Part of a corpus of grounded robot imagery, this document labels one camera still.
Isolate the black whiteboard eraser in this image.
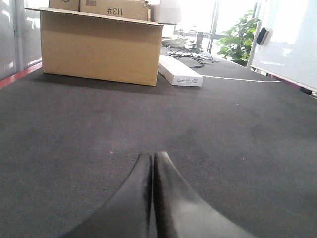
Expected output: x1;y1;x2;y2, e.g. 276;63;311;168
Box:
256;27;269;45

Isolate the green potted plant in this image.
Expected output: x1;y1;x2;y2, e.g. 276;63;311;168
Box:
217;10;260;66

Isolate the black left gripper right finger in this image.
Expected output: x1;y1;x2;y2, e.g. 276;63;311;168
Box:
153;151;253;238

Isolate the cardboard box labelled H3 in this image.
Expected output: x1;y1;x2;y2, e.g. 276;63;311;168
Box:
80;0;149;21

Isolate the black cables bundle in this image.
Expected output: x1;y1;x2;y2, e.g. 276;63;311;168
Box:
166;44;220;69

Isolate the white whiteboard panel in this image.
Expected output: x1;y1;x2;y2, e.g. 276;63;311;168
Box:
251;0;317;91

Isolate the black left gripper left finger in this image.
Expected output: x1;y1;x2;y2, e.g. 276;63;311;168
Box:
62;153;152;238

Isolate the large cardboard box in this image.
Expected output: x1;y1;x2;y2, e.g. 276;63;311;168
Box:
36;7;163;86

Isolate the long white carton box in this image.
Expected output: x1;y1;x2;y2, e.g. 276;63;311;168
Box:
158;55;203;87

